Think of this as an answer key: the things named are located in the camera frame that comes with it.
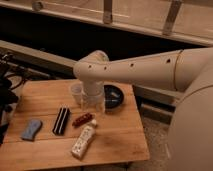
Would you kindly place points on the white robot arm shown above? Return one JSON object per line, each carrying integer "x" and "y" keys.
{"x": 190, "y": 72}

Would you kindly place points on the blue sponge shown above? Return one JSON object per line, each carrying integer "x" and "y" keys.
{"x": 31, "y": 130}

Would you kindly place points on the translucent plastic cup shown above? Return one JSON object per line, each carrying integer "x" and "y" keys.
{"x": 76, "y": 92}

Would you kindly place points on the black striped rectangular block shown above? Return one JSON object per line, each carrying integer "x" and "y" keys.
{"x": 61, "y": 121}

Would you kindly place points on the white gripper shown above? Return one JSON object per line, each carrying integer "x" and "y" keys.
{"x": 93, "y": 96}

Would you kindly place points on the black ceramic bowl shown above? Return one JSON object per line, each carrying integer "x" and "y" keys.
{"x": 114, "y": 96}

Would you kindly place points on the dark red small object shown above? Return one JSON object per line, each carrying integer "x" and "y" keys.
{"x": 82, "y": 120}

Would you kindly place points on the metal window frame rail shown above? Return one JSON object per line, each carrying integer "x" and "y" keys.
{"x": 181, "y": 20}

